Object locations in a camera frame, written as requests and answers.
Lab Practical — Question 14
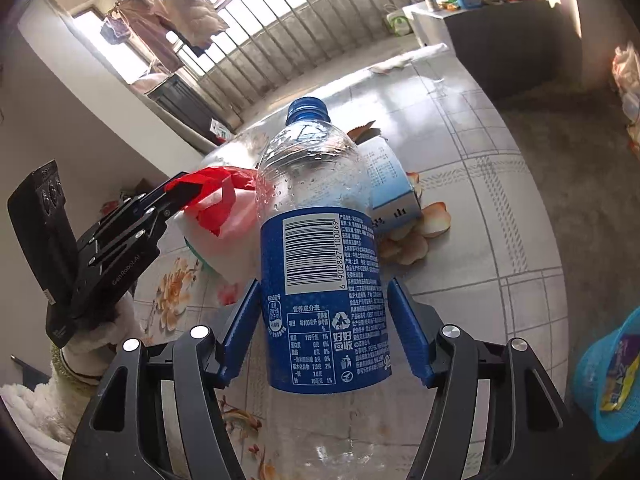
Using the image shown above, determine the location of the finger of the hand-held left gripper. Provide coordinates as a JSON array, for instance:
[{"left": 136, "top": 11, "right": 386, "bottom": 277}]
[
  {"left": 150, "top": 172, "right": 206, "bottom": 206},
  {"left": 145, "top": 187, "right": 203, "bottom": 233}
]

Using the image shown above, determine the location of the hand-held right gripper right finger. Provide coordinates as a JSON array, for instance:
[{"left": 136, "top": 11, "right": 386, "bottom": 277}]
[{"left": 387, "top": 280, "right": 583, "bottom": 480}]

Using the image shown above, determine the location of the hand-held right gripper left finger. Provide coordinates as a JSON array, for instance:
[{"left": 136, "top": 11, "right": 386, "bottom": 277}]
[{"left": 62, "top": 279, "right": 261, "bottom": 480}]

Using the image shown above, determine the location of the red and white plastic bag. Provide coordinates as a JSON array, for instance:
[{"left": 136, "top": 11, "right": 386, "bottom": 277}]
[{"left": 177, "top": 165, "right": 273, "bottom": 286}]

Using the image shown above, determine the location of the clear bottle with blue label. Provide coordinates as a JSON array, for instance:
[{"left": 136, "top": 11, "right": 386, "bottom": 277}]
[{"left": 255, "top": 96, "right": 396, "bottom": 480}]

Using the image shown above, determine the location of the white and blue carton box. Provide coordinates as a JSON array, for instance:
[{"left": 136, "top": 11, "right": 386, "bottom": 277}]
[{"left": 357, "top": 135, "right": 423, "bottom": 233}]

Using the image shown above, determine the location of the blue plastic basket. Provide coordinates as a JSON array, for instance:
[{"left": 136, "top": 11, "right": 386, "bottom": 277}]
[{"left": 572, "top": 305, "right": 640, "bottom": 443}]

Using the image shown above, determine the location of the purple snack bag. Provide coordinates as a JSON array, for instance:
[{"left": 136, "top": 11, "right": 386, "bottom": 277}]
[{"left": 600, "top": 332, "right": 640, "bottom": 411}]

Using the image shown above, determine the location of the person's left forearm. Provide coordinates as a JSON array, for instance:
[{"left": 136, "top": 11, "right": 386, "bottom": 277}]
[{"left": 0, "top": 302, "right": 146, "bottom": 468}]

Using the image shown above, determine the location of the pink hanging coat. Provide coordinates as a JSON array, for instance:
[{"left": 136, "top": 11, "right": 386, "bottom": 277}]
[{"left": 117, "top": 0, "right": 183, "bottom": 73}]

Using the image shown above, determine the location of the blue hanging garment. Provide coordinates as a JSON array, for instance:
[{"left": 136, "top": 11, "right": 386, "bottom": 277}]
[{"left": 100, "top": 15, "right": 131, "bottom": 43}]

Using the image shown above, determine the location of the beige hanging jacket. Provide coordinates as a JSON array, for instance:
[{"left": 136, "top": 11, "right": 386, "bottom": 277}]
[{"left": 145, "top": 0, "right": 231, "bottom": 48}]

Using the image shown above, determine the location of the metal window railing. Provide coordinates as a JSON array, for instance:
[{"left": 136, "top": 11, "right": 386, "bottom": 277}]
[{"left": 125, "top": 0, "right": 401, "bottom": 126}]

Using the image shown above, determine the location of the white and green bag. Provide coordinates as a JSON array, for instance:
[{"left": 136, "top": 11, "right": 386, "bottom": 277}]
[{"left": 385, "top": 7, "right": 413, "bottom": 36}]

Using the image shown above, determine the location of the grey cabinet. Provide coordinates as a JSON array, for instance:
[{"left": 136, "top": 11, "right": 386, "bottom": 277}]
[{"left": 405, "top": 0, "right": 576, "bottom": 101}]

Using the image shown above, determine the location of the pink plastic bag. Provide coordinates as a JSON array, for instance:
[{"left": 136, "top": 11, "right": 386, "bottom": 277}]
[{"left": 612, "top": 42, "right": 640, "bottom": 126}]

